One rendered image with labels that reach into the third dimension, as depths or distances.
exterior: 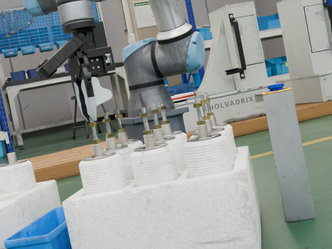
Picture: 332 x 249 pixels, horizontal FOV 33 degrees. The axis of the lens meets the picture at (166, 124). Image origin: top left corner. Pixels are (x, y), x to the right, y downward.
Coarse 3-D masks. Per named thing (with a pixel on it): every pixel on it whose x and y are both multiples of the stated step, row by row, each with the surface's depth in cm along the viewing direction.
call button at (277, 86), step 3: (273, 84) 135; (276, 84) 135; (279, 84) 134; (282, 84) 135; (267, 87) 137; (270, 87) 135; (273, 87) 135; (276, 87) 134; (279, 87) 135; (282, 87) 136; (270, 90) 136; (273, 90) 135
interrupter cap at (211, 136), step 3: (210, 135) 122; (213, 135) 121; (216, 135) 118; (219, 135) 119; (189, 138) 123; (192, 138) 122; (195, 138) 122; (198, 138) 122; (201, 138) 119; (204, 138) 117; (207, 138) 117; (210, 138) 117; (189, 141) 119; (192, 141) 118; (195, 141) 118
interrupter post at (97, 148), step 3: (93, 144) 125; (96, 144) 124; (99, 144) 124; (93, 147) 124; (96, 147) 124; (99, 147) 124; (93, 150) 124; (96, 150) 124; (99, 150) 124; (102, 150) 125; (93, 153) 125; (96, 153) 124; (99, 153) 124; (102, 153) 124; (96, 156) 124; (99, 156) 124
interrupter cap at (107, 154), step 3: (105, 153) 128; (108, 153) 126; (111, 153) 125; (114, 153) 124; (90, 156) 128; (93, 156) 127; (102, 156) 122; (105, 156) 122; (108, 156) 122; (84, 159) 123; (87, 159) 122; (90, 159) 122; (93, 159) 121; (96, 159) 121
